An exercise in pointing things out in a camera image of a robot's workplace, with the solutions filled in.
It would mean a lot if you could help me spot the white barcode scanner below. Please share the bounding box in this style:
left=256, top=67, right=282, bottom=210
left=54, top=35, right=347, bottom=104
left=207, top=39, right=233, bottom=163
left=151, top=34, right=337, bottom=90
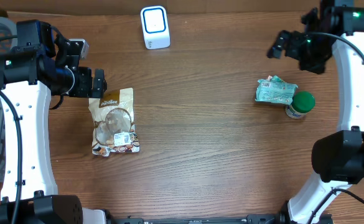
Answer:
left=140, top=6, right=170, bottom=50

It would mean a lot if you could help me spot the brown white snack pouch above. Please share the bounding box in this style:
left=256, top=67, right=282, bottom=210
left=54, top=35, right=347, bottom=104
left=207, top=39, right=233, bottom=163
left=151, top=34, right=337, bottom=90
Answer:
left=88, top=88, right=140, bottom=157

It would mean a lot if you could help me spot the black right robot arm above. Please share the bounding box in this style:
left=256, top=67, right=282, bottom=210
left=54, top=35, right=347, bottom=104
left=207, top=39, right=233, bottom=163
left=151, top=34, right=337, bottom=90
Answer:
left=265, top=0, right=364, bottom=223

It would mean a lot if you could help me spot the large teal wipes pack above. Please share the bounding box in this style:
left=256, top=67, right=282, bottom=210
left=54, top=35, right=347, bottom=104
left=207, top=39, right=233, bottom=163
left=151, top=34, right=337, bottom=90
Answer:
left=255, top=75, right=298, bottom=105

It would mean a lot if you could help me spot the green lid jar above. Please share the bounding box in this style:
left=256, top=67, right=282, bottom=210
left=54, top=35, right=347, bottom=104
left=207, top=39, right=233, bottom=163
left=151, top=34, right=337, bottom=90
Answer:
left=285, top=91, right=315, bottom=119

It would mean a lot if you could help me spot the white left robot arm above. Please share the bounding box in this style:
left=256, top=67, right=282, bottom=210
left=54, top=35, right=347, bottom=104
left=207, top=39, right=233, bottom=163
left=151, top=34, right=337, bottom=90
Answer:
left=0, top=20, right=111, bottom=223

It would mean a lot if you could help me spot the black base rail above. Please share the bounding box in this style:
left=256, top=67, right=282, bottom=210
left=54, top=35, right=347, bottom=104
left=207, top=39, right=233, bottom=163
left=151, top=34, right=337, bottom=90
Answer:
left=108, top=214, right=277, bottom=224

